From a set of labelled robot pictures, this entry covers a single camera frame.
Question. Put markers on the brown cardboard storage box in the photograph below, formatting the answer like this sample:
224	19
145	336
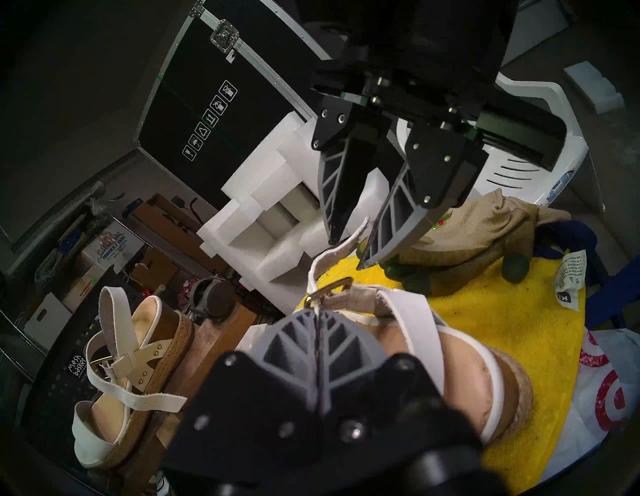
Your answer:
152	270

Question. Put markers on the yellow terry towel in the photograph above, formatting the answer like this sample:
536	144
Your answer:
525	325

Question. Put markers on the tan green-tipped work glove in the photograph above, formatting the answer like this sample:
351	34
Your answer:
480	225

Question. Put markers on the white plastic chair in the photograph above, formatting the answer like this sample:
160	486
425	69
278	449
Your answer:
520	170

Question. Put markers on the white Target plastic bag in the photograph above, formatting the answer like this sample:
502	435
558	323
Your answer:
610	360

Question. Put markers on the small Gildan cardboard box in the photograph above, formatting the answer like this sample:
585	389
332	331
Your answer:
112	245

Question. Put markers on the small white foam piece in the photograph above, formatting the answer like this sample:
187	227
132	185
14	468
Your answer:
592	85

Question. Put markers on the black plastic mesh basket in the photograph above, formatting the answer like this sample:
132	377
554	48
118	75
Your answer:
55	380

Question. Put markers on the black flight case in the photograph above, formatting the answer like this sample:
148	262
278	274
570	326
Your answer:
200	75

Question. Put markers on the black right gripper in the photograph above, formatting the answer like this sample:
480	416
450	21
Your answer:
430	50

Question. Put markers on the blue fabric bag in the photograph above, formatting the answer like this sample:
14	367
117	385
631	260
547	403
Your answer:
600	295

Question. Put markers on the white labelled cardboard box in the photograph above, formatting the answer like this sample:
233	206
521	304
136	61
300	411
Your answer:
82	287

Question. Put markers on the white foam packing block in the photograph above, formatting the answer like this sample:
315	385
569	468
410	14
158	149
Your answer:
250	220

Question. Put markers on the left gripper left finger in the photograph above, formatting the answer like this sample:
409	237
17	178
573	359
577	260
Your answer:
260	425

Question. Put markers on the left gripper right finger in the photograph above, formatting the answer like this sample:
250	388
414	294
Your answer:
370	420

